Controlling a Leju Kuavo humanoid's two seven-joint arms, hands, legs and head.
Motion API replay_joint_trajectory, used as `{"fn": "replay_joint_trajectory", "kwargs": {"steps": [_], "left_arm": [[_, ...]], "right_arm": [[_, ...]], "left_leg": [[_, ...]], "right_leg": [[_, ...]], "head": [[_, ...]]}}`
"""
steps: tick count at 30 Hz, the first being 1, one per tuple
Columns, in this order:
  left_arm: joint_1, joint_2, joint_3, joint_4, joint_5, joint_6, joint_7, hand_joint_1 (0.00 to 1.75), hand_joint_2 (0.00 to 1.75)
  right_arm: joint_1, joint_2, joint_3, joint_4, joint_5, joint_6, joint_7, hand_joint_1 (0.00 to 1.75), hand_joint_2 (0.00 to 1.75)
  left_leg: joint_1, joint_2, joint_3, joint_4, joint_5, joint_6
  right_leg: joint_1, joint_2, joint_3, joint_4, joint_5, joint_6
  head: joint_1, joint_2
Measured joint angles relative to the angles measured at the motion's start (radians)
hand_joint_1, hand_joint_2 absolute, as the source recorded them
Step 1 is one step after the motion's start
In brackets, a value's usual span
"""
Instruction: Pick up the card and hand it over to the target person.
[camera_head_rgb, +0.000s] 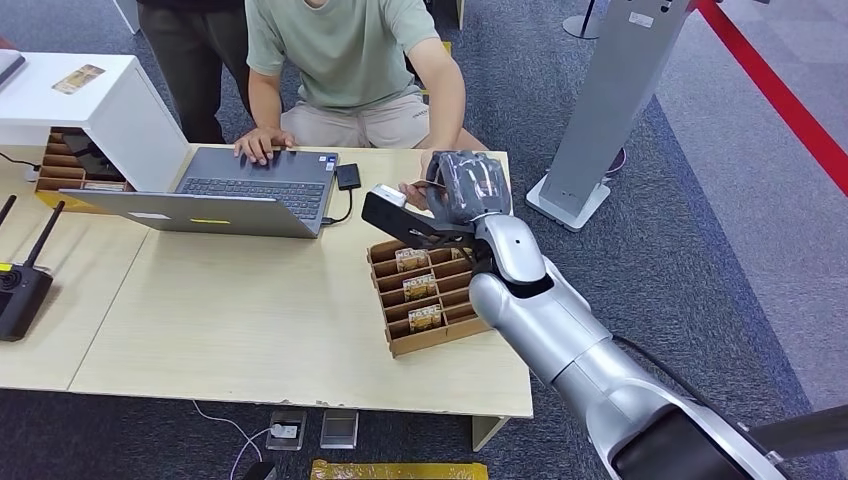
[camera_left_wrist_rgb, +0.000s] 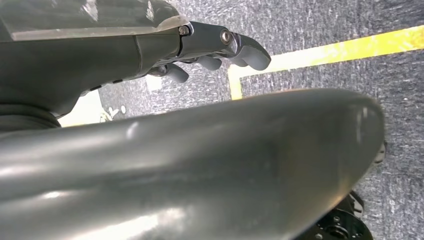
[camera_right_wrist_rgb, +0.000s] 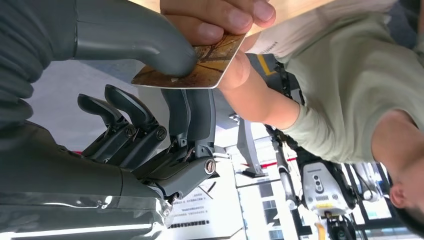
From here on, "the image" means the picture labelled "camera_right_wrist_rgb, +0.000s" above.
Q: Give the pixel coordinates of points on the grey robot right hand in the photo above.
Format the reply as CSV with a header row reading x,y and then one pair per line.
x,y
66,172

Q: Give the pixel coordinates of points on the person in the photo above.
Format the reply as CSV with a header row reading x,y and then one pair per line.
x,y
348,82

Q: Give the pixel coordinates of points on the ribbed grey right arm sleeve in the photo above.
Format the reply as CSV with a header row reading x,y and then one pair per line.
x,y
30,46

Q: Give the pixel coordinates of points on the white printed sign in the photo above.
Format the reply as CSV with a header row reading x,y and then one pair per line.
x,y
193,208

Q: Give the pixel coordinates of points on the red barrier tape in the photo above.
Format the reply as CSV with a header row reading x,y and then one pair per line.
x,y
268,163

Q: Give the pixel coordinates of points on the background humanoid robot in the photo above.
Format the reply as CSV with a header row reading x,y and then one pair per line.
x,y
323,188

